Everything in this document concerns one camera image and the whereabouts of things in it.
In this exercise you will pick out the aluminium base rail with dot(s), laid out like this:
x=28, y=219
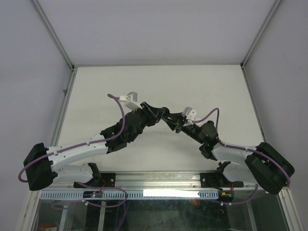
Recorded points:
x=173, y=180

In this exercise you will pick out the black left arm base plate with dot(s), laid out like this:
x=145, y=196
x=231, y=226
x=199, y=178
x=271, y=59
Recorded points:
x=105, y=179

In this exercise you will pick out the aluminium frame post left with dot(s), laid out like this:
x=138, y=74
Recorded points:
x=50, y=30

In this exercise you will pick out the aluminium frame post right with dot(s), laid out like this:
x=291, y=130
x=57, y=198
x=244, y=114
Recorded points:
x=275, y=6

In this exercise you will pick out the grey slotted cable duct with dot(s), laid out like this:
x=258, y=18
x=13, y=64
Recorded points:
x=147, y=194

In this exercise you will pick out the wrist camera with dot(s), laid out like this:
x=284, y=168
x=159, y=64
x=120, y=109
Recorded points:
x=188, y=115
x=130, y=101

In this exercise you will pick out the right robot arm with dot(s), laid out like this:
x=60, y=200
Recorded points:
x=261, y=164

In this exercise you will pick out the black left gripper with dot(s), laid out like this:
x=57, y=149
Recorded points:
x=153, y=114

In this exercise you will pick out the aluminium frame post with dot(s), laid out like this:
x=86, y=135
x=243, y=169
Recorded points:
x=275, y=6
x=50, y=30

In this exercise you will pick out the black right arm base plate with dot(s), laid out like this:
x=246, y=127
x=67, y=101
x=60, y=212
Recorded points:
x=218, y=181

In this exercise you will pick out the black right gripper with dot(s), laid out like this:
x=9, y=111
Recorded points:
x=173, y=124

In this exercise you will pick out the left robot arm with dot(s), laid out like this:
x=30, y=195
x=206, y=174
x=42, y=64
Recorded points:
x=44, y=166

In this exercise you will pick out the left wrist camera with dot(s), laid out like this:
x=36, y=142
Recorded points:
x=130, y=101

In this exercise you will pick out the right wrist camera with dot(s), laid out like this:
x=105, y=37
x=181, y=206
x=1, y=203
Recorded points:
x=188, y=115

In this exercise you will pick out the black charging case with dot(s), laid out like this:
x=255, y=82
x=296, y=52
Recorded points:
x=166, y=111

